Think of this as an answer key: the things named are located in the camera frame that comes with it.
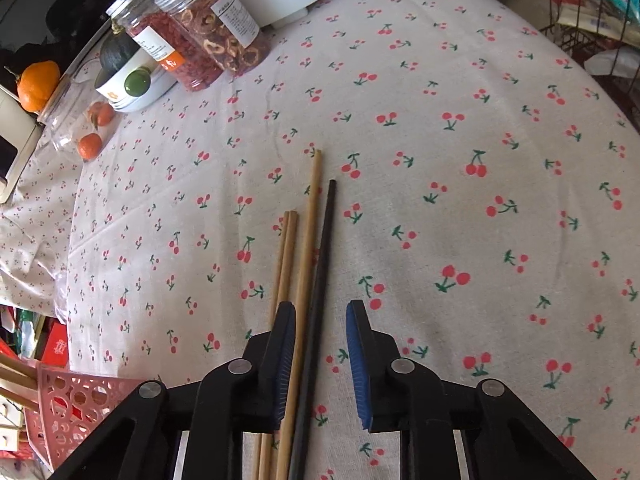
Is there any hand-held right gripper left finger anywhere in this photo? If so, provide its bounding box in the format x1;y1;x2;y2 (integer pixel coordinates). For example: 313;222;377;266
50;301;297;480

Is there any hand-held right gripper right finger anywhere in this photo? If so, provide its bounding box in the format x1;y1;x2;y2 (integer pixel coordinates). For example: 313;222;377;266
346;300;598;480

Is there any black chopstick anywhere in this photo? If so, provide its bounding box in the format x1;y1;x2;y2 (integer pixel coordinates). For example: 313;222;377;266
290;179;338;480

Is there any wooden chopstick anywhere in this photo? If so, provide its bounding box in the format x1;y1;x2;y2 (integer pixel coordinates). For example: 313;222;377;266
275;149;323;480
0;356;37;386
252;211;292;480
0;394;38;411
0;369;38;396
260;211;299;480

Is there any pink plastic basket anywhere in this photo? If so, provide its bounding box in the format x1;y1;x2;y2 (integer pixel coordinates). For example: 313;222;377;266
36;362;161;476

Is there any pale printed chopstick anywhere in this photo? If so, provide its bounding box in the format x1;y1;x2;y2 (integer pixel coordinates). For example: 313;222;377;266
0;422;30;445

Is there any cherry print tablecloth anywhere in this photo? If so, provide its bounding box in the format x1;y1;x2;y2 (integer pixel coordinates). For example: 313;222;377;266
65;0;640;480

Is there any red box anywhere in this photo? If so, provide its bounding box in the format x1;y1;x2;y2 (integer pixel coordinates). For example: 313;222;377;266
40;322;68;366

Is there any small orange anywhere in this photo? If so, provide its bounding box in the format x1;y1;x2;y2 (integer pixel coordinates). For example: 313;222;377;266
78;132;104;161
90;101;116;127

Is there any white ceramic bowl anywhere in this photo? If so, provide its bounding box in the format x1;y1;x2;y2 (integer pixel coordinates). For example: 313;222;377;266
95;45;176;113

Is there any jar of red berries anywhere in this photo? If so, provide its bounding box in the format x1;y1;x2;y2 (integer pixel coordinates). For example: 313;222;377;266
106;0;224;92

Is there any clear glass jar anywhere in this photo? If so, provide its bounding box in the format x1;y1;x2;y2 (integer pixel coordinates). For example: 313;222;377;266
36;72;121;166

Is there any jar of dried fruit rings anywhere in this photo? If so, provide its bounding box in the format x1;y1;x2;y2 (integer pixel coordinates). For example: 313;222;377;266
155;0;271;77

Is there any dark green pumpkin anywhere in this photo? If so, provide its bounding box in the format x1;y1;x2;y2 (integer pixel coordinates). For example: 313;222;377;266
98;27;143;73

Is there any cream air fryer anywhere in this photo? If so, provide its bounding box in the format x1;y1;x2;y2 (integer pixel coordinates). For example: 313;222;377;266
0;85;43;203

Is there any orange pumpkin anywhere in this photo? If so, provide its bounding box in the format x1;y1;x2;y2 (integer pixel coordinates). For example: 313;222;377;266
5;60;62;113

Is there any black microwave oven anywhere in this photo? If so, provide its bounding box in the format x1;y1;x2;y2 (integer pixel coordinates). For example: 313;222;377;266
0;0;146;96

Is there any black wire rack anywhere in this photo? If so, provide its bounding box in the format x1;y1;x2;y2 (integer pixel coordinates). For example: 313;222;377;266
540;0;640;136

